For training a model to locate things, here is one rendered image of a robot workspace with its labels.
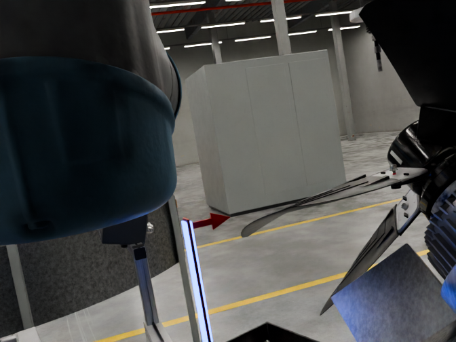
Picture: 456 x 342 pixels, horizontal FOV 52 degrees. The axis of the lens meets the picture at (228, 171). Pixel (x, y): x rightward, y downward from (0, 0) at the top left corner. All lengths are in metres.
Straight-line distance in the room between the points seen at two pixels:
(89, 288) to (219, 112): 4.74
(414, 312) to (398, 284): 0.05
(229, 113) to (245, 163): 0.78
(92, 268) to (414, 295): 1.93
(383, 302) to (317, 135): 6.70
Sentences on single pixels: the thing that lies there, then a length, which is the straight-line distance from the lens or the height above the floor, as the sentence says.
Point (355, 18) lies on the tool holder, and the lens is 0.78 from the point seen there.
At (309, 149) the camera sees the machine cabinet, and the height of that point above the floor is 0.77.
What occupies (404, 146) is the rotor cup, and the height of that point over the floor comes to 1.22.
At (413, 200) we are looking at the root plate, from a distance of 0.88.
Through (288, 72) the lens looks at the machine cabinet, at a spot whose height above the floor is 1.98.
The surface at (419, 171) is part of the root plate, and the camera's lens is 0.78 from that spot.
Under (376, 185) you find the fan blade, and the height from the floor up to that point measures 1.19.
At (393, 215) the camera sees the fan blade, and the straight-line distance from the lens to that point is 0.92.
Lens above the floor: 1.30
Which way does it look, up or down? 5 degrees down
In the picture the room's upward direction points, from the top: 10 degrees counter-clockwise
